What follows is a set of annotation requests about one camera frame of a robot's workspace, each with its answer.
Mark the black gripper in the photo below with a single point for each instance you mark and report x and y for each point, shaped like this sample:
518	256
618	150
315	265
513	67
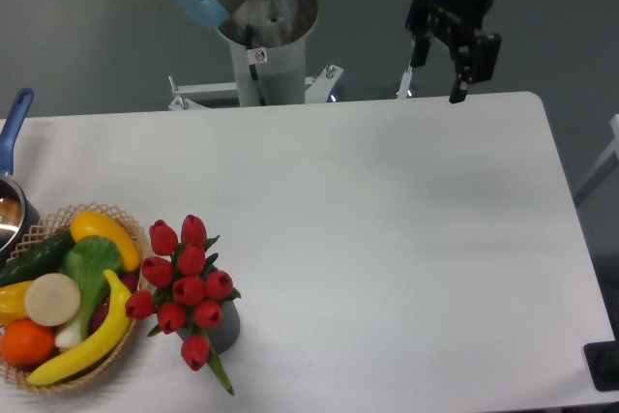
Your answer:
474	57

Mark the red tulip bouquet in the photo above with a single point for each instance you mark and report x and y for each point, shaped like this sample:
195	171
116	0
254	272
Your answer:
183	274

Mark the grey ribbed vase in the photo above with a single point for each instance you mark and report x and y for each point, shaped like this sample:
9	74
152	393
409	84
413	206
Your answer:
213	325

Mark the white furniture leg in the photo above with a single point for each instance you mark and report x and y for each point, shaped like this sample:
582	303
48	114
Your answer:
605	163

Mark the black device at edge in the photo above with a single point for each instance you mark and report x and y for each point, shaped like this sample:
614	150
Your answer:
602	361

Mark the purple vegetable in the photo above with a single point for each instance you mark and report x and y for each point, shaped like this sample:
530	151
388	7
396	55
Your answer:
131	281

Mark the yellow squash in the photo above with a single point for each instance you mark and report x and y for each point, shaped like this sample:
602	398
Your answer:
92	223

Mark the green bok choy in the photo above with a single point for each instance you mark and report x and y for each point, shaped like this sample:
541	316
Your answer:
85	263

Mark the woven wicker basket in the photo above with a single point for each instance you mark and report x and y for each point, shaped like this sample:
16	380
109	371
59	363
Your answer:
50	226

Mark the yellow banana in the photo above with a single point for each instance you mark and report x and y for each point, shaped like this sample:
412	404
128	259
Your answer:
96	346

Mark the green cucumber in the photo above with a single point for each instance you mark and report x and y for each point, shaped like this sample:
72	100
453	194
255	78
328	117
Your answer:
43	258

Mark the yellow bell pepper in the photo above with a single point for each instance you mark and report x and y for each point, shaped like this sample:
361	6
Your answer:
12	305

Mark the orange fruit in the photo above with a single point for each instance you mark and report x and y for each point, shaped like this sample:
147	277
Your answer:
26	343

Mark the white metal base frame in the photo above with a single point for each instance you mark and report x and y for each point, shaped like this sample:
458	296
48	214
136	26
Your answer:
319	89

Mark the blue handled saucepan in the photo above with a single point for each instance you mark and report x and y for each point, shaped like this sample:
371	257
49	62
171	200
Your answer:
17	213

